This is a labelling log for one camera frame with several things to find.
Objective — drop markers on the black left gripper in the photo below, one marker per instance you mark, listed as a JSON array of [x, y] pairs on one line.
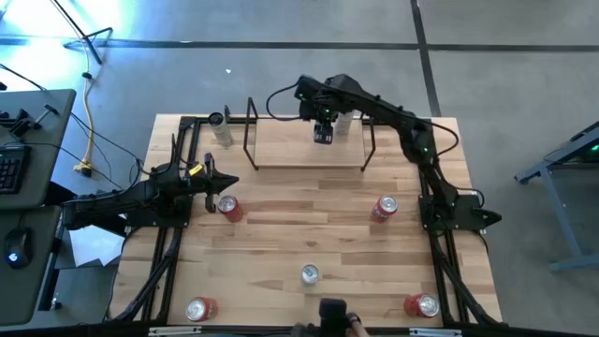
[[206, 180]]

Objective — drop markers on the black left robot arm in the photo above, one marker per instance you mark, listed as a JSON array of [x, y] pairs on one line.
[[117, 203]]

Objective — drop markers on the black keyboard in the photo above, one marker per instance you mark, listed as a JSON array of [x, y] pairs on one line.
[[11, 168]]

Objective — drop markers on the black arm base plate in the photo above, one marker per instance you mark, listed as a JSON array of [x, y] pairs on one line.
[[140, 224], [472, 216]]

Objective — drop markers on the yellow tape label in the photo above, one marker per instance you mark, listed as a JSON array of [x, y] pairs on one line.
[[196, 170]]

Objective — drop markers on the black handheld device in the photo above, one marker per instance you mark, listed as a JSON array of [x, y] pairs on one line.
[[333, 316]]

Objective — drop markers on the white paper sheet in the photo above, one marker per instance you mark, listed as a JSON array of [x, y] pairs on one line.
[[93, 248]]

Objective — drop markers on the red soda can blue label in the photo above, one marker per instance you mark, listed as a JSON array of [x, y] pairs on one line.
[[208, 309], [232, 213]]

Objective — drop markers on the black metal shelf bracket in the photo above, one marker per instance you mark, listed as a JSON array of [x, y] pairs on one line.
[[245, 140], [374, 140]]

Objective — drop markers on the black computer mouse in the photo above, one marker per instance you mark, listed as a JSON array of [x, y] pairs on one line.
[[21, 243]]

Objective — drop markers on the red cola can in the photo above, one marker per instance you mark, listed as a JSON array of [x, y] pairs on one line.
[[380, 213]]

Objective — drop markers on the table edge camera mount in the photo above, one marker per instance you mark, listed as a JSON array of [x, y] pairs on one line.
[[304, 331]]

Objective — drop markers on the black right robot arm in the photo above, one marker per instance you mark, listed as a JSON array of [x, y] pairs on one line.
[[388, 112]]

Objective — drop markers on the person's hand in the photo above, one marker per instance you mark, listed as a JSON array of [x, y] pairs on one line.
[[359, 326]]

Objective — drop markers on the black aluminium rig frame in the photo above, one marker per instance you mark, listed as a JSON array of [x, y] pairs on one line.
[[187, 122]]

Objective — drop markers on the black floor stand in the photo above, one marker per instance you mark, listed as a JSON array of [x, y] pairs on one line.
[[82, 35]]

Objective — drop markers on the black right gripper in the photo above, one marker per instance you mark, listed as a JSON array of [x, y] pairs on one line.
[[316, 100]]

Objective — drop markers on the silver metal bracket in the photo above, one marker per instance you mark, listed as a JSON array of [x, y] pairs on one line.
[[435, 332], [173, 331]]

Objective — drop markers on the dark box green light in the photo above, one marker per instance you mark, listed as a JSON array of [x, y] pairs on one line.
[[589, 140]]

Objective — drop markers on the tall white can black lid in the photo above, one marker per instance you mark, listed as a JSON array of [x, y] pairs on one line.
[[345, 126], [223, 136]]

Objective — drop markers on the slim silver blue can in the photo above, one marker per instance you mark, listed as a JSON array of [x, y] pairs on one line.
[[310, 274]]

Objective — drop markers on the grey desk top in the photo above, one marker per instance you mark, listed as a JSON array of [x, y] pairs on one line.
[[47, 159], [23, 295]]

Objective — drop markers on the blue metal table frame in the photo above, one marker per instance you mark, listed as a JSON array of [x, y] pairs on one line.
[[573, 262]]

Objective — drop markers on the black desk clamp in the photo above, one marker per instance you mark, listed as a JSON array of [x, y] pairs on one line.
[[23, 125]]

